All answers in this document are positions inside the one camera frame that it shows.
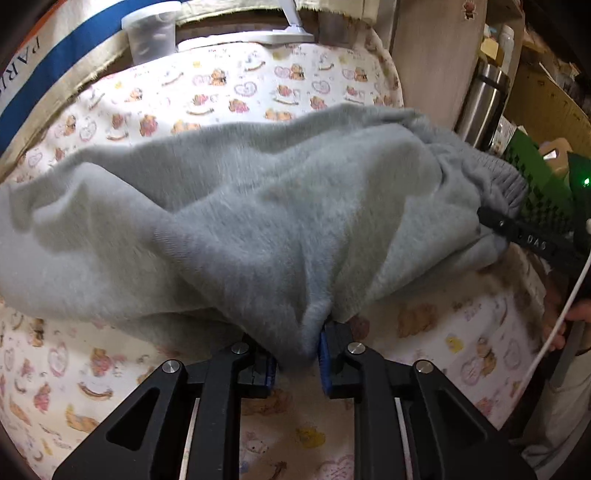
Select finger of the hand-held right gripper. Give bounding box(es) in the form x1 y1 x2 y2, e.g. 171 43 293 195
478 206 587 273

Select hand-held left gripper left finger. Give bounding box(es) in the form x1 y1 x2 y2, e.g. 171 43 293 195
52 342 278 480

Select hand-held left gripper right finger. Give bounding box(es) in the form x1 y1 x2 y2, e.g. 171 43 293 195
318 320 539 480

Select grey sweat pants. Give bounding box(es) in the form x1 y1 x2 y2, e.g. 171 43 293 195
0 102 529 374

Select person's right hand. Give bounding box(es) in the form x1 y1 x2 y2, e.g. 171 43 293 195
542 274 591 350

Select green checkered box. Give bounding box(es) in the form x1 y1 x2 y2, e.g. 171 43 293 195
501 129 578 236

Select brown cardboard box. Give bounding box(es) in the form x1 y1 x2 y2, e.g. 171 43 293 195
503 62 591 158

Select stainless steel thermos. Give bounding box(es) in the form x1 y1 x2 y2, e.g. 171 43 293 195
455 60 511 148

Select white spray bottle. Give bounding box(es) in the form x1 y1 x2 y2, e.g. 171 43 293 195
498 24 515 75

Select person's beige clothing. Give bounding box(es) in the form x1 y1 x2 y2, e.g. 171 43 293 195
526 346 591 480

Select wooden shelf unit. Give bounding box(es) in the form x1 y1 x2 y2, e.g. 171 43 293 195
390 0 527 134

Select bear printed bed sheet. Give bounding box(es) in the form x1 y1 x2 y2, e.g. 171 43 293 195
0 28 573 480

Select clear plastic cup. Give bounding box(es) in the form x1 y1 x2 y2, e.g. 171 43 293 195
121 1 182 65

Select white cable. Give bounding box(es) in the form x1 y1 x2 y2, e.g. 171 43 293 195
524 251 591 384

